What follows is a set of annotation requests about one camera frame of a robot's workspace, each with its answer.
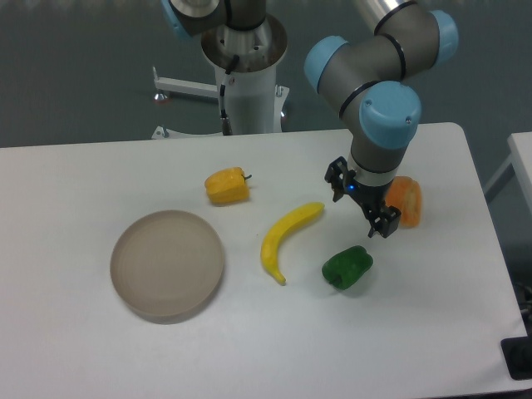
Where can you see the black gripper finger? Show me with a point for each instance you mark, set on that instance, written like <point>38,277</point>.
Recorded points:
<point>383,221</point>
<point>334,176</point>

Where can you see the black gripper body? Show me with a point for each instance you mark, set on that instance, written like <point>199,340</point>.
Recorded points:
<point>370,198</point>

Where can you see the green bell pepper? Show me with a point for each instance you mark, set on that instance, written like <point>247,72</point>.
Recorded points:
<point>345,268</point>

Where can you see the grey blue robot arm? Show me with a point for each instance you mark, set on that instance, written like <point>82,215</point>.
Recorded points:
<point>363,83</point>

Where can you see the orange bell pepper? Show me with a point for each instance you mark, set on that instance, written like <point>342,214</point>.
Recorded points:
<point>405,195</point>

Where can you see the yellow bell pepper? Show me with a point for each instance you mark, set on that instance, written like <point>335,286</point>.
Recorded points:
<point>227,186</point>

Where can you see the yellow banana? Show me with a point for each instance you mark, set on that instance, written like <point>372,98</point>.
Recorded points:
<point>287,225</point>

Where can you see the white side table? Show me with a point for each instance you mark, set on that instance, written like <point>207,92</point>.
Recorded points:
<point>517,164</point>

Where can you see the black device at edge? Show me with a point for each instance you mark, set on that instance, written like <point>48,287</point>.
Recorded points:
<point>517,354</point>

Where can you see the beige round plate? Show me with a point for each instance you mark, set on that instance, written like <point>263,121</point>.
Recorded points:
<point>167,266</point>

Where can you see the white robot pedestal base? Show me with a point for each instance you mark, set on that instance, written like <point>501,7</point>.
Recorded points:
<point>245,69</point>

